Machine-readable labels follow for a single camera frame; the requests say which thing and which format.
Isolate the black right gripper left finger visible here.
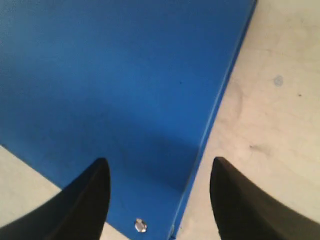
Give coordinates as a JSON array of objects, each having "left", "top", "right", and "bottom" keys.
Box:
[{"left": 0, "top": 158, "right": 111, "bottom": 240}]

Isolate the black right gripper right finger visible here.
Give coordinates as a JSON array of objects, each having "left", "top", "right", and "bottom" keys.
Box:
[{"left": 209, "top": 156, "right": 320, "bottom": 240}]

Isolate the blue paper binder folder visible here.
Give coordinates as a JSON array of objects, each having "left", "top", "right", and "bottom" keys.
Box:
[{"left": 0, "top": 0, "right": 257, "bottom": 240}]

